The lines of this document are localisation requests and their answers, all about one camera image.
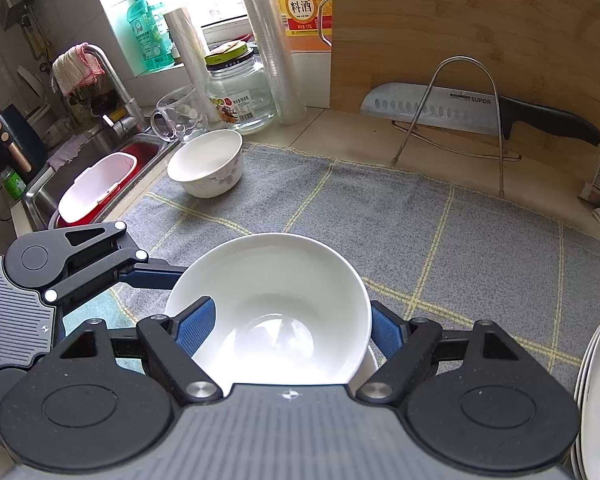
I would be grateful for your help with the white fruit plate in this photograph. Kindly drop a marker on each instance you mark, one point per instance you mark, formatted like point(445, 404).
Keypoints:
point(579, 398)

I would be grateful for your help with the green dish soap bottle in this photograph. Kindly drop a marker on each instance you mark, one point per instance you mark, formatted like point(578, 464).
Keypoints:
point(146, 19)

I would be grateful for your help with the orange cooking wine jug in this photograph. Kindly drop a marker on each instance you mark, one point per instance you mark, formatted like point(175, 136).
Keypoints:
point(302, 5)

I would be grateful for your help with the black handled kitchen knife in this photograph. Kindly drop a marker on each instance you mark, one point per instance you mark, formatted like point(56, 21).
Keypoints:
point(546, 119)

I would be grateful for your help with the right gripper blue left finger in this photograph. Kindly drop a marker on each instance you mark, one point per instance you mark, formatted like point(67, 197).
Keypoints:
point(169, 345)

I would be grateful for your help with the back left white bowl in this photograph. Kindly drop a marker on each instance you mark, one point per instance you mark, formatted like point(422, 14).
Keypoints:
point(209, 165)

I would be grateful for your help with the bamboo cutting board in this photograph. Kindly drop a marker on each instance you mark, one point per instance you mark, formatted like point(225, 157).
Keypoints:
point(544, 52)

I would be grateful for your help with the black appliance with knobs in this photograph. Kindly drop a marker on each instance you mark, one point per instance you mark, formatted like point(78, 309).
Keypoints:
point(21, 149)

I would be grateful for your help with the white floral bowl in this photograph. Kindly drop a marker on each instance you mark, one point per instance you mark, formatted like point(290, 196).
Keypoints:
point(289, 310)

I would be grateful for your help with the glass jar yellow lid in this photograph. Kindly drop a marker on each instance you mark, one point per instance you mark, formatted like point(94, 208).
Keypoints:
point(238, 88)

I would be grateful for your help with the red white sink basket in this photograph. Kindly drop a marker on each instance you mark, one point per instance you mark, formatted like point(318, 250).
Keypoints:
point(100, 183)

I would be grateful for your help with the tall clear film roll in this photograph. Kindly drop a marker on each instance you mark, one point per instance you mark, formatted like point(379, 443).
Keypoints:
point(267, 26)

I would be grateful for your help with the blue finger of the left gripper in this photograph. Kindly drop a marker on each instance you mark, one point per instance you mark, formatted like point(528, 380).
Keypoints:
point(152, 274)

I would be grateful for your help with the steel wire rack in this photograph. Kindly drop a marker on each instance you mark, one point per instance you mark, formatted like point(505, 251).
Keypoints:
point(445, 107)

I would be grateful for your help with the pink cloth on faucet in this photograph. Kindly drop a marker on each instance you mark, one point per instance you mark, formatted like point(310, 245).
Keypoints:
point(76, 68)

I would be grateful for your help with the grey teal checked towel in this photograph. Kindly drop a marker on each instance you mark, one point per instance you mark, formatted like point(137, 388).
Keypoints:
point(421, 246)

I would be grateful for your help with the steel sink faucet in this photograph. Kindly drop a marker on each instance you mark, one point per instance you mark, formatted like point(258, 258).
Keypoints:
point(110, 102)

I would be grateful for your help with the clear glass mug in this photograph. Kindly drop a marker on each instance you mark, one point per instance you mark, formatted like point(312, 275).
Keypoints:
point(178, 116)

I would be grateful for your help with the short clear film roll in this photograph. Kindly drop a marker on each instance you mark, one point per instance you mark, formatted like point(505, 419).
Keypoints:
point(193, 48)

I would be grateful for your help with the steel kitchen sink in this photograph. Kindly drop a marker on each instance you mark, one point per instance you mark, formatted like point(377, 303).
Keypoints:
point(41, 199)

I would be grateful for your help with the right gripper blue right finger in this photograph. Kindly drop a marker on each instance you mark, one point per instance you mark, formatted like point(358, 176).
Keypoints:
point(408, 347)

